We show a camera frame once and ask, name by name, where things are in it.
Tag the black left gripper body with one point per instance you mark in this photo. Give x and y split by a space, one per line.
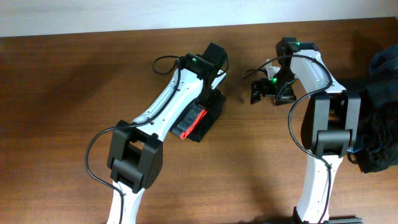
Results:
214 101

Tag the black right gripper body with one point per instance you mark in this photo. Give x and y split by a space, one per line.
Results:
280 86

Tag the black leggings red waistband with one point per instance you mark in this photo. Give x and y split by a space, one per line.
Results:
196 120

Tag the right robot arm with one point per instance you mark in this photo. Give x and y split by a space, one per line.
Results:
329 127

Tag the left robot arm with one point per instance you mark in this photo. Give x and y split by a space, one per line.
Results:
135 156

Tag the dark clothes pile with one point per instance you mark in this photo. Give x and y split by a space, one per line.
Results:
375 148

